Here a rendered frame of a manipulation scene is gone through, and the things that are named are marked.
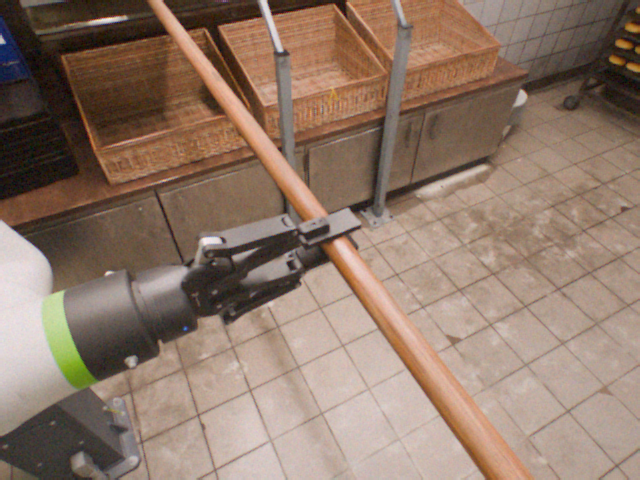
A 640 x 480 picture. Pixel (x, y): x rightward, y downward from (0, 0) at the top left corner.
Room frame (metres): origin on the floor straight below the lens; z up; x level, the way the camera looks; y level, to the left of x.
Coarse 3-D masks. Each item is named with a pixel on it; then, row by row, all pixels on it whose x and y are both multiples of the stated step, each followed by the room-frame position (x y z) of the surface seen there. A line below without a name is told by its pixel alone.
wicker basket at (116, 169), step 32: (192, 32) 1.75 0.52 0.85; (64, 64) 1.49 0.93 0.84; (96, 64) 1.56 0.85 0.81; (128, 64) 1.61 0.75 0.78; (160, 64) 1.66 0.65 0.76; (224, 64) 1.59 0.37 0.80; (96, 96) 1.51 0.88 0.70; (128, 96) 1.56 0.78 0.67; (192, 96) 1.67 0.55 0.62; (96, 128) 1.46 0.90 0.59; (128, 128) 1.46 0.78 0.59; (160, 128) 1.46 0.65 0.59; (192, 128) 1.27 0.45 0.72; (224, 128) 1.32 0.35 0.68; (128, 160) 1.25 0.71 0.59; (160, 160) 1.20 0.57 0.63; (192, 160) 1.25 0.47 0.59
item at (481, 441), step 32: (160, 0) 1.03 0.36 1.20; (192, 64) 0.74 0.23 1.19; (224, 96) 0.61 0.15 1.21; (256, 128) 0.52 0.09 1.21; (288, 192) 0.39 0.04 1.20; (352, 256) 0.28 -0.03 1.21; (352, 288) 0.25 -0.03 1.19; (384, 288) 0.24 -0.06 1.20; (384, 320) 0.21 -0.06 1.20; (416, 352) 0.17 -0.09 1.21; (448, 384) 0.14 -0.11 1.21; (448, 416) 0.12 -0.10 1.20; (480, 416) 0.12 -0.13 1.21; (480, 448) 0.09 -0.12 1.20
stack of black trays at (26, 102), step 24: (0, 96) 1.29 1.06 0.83; (24, 96) 1.29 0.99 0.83; (0, 120) 1.14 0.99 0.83; (24, 120) 1.15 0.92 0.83; (48, 120) 1.18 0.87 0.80; (0, 144) 1.10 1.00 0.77; (24, 144) 1.12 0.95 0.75; (48, 144) 1.16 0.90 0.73; (0, 168) 1.07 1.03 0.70; (24, 168) 1.10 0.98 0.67; (48, 168) 1.14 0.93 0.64; (72, 168) 1.17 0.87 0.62; (0, 192) 1.05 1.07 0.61
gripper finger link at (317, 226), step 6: (282, 222) 0.30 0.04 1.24; (288, 222) 0.30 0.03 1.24; (306, 222) 0.31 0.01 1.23; (312, 222) 0.31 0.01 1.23; (318, 222) 0.31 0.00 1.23; (324, 222) 0.31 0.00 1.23; (300, 228) 0.30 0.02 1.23; (306, 228) 0.30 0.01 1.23; (312, 228) 0.30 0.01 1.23; (318, 228) 0.30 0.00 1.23; (324, 228) 0.31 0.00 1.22; (300, 234) 0.29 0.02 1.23; (306, 234) 0.30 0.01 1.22; (312, 234) 0.30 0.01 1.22; (318, 234) 0.30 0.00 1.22
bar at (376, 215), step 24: (264, 0) 1.45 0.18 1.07; (408, 24) 1.56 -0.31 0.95; (408, 48) 1.55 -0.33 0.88; (288, 72) 1.32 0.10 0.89; (288, 96) 1.32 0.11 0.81; (288, 120) 1.32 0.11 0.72; (288, 144) 1.32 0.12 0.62; (384, 144) 1.55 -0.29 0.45; (384, 168) 1.53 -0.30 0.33; (384, 192) 1.54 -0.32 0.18; (384, 216) 1.54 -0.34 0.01
